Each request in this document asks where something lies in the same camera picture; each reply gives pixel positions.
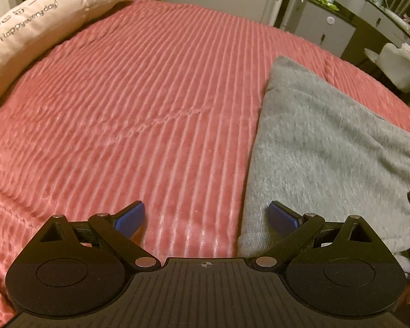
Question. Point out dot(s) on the grey bedside cabinet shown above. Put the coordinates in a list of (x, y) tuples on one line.
[(314, 27)]

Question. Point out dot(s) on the grey shell-back chair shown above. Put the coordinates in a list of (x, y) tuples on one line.
[(396, 70)]

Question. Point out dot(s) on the pink ribbed blanket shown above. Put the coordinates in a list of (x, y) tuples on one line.
[(140, 109)]

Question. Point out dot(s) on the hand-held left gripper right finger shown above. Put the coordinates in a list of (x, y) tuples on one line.
[(282, 217)]

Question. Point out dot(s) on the white tower appliance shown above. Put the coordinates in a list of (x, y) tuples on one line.
[(283, 0)]

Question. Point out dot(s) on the green leafy item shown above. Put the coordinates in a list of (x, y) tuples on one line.
[(326, 2)]

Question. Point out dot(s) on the pale pink plush pillow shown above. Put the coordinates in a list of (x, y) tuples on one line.
[(37, 17)]

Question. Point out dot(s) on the grey pants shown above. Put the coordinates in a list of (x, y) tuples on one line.
[(328, 150)]

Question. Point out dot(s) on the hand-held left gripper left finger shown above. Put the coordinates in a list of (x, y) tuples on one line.
[(133, 217)]

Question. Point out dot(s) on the grey vanity desk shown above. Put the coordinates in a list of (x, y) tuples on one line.
[(372, 17)]

